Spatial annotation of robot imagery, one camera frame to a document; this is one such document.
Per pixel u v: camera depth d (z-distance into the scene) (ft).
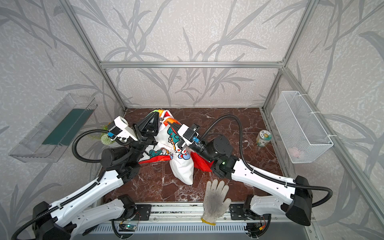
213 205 2.47
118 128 1.39
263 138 3.07
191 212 2.47
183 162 2.09
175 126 1.61
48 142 2.06
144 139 1.49
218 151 1.39
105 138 2.71
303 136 2.00
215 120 3.74
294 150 2.37
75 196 1.39
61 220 1.29
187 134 1.33
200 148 1.60
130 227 2.32
